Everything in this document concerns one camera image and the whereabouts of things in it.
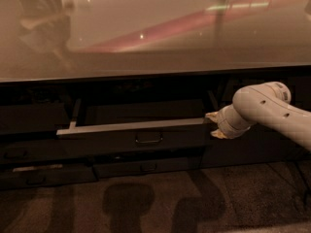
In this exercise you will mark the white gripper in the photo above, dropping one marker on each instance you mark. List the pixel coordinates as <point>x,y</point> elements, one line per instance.
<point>223,124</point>

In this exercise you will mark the dark drawer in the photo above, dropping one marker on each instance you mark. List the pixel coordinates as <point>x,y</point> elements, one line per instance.
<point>135,168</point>
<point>35,151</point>
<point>109,129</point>
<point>47,177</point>
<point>32,118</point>

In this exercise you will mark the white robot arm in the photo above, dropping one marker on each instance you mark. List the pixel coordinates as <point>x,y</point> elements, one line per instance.
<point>267,104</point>

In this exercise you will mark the glossy grey counter top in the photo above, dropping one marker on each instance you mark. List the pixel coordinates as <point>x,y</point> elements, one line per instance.
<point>49,40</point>

